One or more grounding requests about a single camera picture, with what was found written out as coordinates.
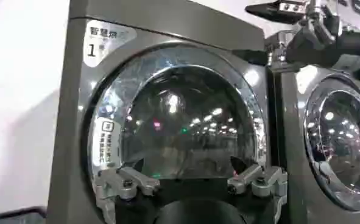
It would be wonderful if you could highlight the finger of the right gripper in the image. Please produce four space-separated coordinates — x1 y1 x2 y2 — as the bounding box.
232 31 303 73
245 0 336 46

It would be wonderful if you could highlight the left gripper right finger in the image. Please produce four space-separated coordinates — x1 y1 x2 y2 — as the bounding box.
227 156 289 221

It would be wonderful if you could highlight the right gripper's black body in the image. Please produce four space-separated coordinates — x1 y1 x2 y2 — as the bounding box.
285 13 360 82

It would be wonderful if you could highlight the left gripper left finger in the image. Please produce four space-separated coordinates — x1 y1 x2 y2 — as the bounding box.
94 158 161 224

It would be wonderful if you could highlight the grey dryer with number one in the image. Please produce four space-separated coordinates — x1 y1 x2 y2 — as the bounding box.
45 0 278 224

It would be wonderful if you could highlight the round glass door with sticker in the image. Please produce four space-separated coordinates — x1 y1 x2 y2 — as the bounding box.
81 42 269 224

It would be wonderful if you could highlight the round glass dryer door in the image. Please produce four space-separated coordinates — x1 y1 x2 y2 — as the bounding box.
301 72 360 212

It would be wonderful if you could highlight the white label with number one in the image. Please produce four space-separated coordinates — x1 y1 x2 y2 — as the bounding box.
82 19 138 68

